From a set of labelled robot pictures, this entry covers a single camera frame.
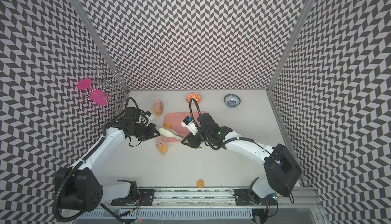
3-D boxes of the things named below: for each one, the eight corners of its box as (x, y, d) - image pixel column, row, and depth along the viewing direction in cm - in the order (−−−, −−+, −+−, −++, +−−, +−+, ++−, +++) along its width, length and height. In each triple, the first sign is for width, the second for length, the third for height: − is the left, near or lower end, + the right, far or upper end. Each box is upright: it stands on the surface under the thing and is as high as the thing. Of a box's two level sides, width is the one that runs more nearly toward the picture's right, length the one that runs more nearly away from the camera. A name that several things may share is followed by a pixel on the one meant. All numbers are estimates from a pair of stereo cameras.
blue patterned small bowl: (224, 107, 110) (225, 103, 106) (223, 98, 116) (224, 93, 111) (239, 107, 110) (241, 103, 106) (238, 98, 116) (239, 93, 111)
